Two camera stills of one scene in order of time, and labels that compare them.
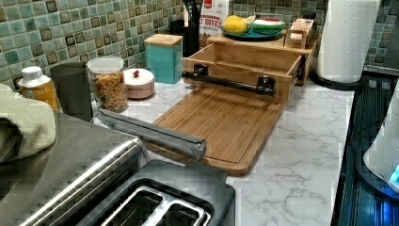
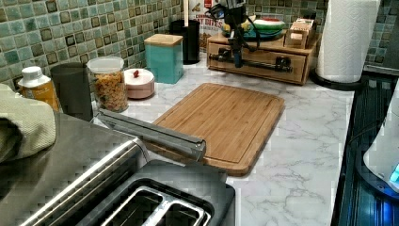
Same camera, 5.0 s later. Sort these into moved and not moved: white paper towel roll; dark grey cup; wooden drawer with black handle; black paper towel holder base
Moved: wooden drawer with black handle
Not moved: dark grey cup; white paper towel roll; black paper towel holder base
